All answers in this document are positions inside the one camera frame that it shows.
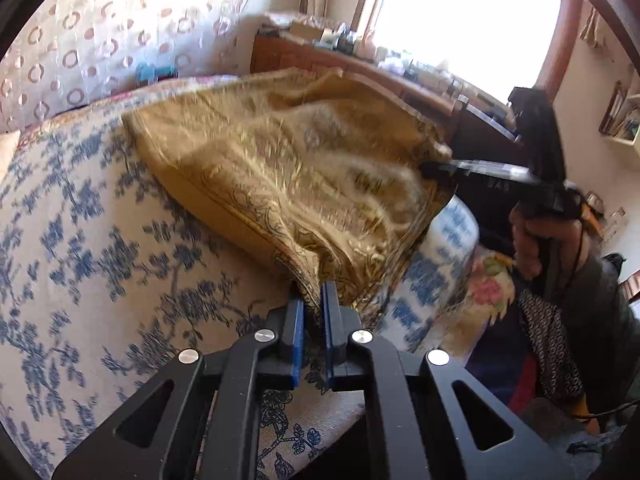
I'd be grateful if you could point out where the white circle-patterned curtain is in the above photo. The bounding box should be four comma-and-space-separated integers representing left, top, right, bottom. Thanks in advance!
0, 0, 266, 134

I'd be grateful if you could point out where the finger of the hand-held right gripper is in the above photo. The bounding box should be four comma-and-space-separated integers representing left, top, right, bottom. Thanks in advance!
420, 159, 542, 184

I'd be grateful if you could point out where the white pillow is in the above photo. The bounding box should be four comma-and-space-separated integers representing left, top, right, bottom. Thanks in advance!
0, 130, 22, 163

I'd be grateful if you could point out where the blue packet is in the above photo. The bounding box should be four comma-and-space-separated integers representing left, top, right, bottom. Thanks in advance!
135, 62, 177, 84

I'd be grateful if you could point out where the gold paisley shirt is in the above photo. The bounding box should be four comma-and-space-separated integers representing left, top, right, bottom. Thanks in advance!
121, 67, 456, 313

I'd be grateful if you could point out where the wall shelf with books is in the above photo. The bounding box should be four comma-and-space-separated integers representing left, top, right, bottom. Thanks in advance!
597, 80, 640, 147

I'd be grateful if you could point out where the cardboard box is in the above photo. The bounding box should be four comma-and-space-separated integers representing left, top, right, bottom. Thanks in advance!
289, 20, 322, 42

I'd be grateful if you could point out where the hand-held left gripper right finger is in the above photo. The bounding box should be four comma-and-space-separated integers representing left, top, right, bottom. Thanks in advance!
320, 281, 581, 480

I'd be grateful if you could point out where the window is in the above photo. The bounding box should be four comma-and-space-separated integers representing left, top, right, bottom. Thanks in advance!
370, 0, 567, 107

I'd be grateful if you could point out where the person's dark patterned clothing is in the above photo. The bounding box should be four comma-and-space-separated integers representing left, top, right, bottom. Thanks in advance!
517, 290, 585, 403

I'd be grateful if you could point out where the blue floral bed cover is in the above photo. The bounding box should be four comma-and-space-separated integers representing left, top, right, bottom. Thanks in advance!
0, 110, 482, 480

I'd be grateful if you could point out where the wooden cabinet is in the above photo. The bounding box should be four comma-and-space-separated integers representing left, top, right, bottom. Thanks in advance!
250, 35, 526, 161

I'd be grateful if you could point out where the person's right hand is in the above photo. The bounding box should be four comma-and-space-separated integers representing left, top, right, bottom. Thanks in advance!
509, 204, 583, 282

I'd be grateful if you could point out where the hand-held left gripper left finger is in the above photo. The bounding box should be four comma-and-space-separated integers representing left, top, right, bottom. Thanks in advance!
51, 299, 307, 480

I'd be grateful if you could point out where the person's right forearm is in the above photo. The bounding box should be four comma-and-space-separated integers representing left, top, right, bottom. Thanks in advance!
550, 250, 640, 413

